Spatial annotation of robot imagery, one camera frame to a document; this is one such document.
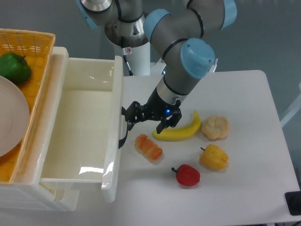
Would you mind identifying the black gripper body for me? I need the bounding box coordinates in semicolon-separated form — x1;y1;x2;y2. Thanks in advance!
144;88;180;121

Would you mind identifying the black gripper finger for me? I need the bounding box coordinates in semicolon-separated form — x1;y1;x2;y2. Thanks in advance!
121;101;147;130
156;108;182;134

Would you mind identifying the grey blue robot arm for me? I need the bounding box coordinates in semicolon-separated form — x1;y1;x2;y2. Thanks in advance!
77;0;237;132

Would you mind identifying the white drawer cabinet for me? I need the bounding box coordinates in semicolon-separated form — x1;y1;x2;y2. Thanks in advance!
0;47;69;210

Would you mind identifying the yellow banana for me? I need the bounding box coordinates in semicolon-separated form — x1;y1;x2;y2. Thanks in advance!
152;111;201;141

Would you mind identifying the orange glazed bread loaf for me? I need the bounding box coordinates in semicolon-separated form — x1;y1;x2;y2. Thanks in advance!
135;134;163;164

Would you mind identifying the round bread roll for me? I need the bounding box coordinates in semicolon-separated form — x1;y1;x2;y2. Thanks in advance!
201;115;230;140

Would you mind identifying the yellow bell pepper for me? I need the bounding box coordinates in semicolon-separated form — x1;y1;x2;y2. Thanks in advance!
199;144;229;170

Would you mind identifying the red bell pepper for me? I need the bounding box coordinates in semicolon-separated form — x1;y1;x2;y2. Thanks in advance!
171;164;201;187

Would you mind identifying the yellow wicker basket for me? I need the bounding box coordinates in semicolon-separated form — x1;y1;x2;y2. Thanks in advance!
0;28;55;186

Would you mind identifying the beige plate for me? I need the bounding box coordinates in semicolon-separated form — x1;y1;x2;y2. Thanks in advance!
0;77;30;156

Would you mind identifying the green bell pepper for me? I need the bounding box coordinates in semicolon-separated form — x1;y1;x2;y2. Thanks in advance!
0;52;32;85

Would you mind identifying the black device at edge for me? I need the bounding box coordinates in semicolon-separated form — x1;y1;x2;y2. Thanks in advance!
285;191;301;216

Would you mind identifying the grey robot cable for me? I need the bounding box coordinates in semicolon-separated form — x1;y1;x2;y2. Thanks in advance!
120;36;135;76

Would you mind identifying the white frame bar right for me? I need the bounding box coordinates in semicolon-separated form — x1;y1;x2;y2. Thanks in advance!
280;83;301;128

